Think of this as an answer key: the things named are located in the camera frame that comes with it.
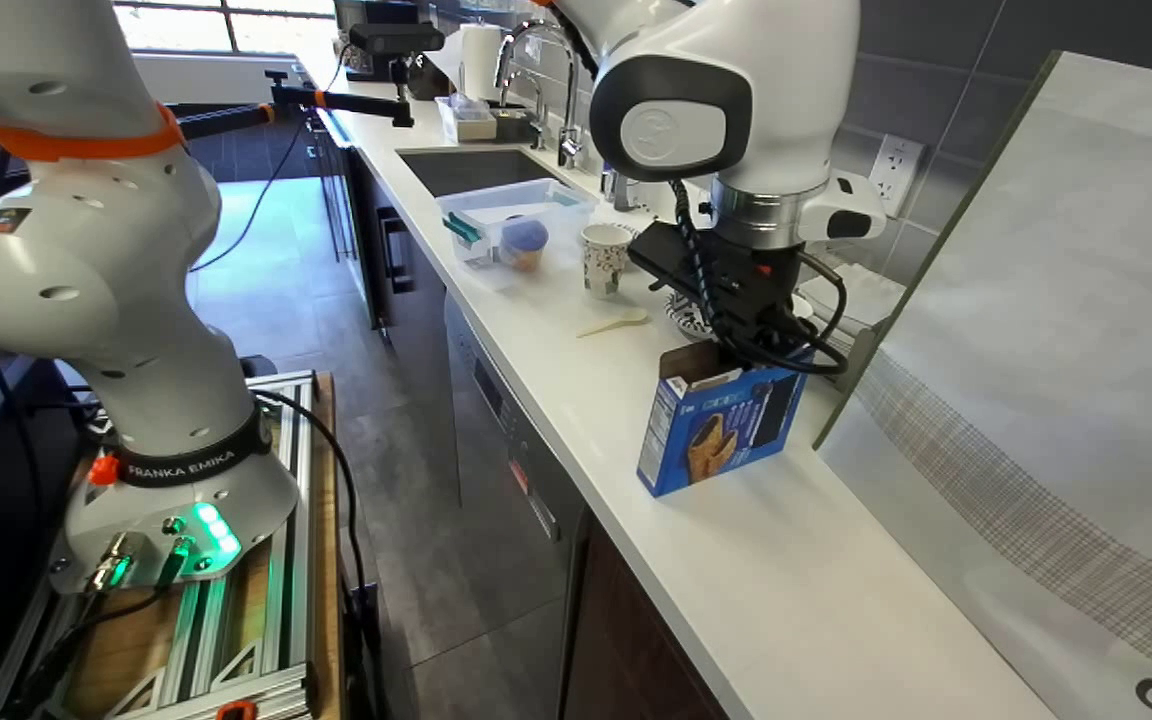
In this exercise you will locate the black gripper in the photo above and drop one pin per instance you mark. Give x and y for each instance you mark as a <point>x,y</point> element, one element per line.
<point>759,302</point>

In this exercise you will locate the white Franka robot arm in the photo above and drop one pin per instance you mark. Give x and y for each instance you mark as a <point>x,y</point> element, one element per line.
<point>70,265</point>

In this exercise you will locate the blue cardboard snack box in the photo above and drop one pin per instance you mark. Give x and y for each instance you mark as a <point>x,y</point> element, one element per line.
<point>710,434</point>

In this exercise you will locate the patterned paper cup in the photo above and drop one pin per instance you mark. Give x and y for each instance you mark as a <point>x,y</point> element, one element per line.
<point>606,256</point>

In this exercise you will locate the purple round ball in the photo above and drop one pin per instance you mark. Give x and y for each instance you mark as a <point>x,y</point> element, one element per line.
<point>527,243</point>

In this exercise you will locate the clear plastic storage bin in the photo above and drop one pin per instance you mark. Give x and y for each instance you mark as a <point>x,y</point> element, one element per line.
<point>521,207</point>

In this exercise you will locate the teal item in bin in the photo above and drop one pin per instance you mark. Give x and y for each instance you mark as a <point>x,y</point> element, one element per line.
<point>461,229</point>

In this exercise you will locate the black kitchen sink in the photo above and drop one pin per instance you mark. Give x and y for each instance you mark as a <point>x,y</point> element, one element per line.
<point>479,171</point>

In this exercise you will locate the chrome faucet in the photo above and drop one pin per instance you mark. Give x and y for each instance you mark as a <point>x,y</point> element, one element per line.
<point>539,83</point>

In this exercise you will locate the green and white paper bag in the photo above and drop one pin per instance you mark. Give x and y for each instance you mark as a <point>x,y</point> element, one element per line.
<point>1057,403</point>

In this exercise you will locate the white paper towel roll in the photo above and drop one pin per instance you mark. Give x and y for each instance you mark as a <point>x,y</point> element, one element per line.
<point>481,61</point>

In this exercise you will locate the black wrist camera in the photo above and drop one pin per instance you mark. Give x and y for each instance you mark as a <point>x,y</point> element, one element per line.
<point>678,265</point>

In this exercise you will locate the white wall outlet plate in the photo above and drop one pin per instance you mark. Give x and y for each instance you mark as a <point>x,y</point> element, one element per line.
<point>895,174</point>

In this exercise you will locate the black camera tripod arm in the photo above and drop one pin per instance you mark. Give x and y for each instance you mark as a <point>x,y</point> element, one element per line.
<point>339,102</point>

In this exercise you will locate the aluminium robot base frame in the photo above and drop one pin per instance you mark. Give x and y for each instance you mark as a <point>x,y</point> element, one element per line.
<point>256,624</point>

